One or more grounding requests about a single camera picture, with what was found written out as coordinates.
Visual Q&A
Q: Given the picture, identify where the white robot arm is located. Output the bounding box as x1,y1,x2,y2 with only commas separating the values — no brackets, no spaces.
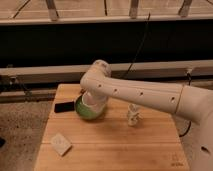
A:
79,60,213,171

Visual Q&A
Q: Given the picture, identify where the green ceramic bowl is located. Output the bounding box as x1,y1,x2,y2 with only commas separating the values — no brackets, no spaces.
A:
75,95,106,120

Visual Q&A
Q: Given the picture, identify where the small white figurine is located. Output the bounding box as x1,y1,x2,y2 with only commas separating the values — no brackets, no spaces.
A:
127,104,140,126

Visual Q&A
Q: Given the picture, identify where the black rectangular block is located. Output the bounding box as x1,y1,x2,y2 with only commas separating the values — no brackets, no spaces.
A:
54,101,74,113

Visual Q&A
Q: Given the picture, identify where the white rectangular sponge block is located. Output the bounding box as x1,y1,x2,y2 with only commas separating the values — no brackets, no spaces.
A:
50,133,72,156

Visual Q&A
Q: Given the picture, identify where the black hanging cable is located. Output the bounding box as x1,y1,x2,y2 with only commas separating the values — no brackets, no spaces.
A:
119,12,152,81

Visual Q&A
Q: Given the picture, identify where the long white metal rail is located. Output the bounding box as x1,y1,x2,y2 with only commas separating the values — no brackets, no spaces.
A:
0,60,213,85

